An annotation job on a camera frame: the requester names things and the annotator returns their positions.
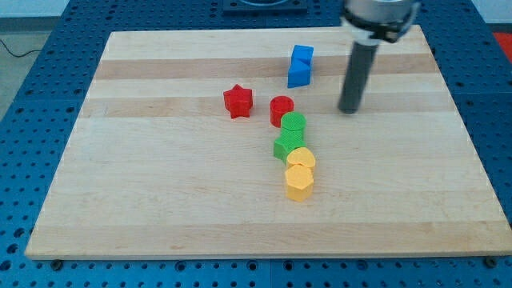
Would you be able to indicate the red cylinder block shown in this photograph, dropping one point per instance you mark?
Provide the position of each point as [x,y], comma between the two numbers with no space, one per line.
[279,106]

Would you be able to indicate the green star block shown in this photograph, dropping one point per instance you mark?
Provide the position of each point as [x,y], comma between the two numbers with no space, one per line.
[286,142]

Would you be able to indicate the yellow heart block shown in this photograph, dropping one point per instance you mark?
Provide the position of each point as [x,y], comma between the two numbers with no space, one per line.
[301,156]

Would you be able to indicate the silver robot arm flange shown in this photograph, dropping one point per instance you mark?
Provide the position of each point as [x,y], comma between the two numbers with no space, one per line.
[375,21]

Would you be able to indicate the red star block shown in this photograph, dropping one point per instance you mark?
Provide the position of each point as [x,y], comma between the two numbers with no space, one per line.
[238,101]

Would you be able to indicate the green cylinder block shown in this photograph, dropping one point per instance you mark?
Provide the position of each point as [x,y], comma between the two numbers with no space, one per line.
[293,121]

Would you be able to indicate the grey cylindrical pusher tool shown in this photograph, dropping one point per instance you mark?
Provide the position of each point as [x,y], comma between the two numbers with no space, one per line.
[357,73]

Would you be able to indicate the light wooden board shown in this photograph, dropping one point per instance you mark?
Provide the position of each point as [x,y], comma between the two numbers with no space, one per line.
[155,167]

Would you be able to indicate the blue triangle block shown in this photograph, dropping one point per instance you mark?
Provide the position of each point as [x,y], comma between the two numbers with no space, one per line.
[299,74]

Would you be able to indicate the blue cube block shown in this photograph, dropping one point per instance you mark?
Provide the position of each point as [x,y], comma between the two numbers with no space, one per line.
[303,54]

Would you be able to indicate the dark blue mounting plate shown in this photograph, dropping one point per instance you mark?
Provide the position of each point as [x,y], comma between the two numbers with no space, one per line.
[234,7]

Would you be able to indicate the yellow pentagon block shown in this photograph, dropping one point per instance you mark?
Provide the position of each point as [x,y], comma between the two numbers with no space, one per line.
[299,183]

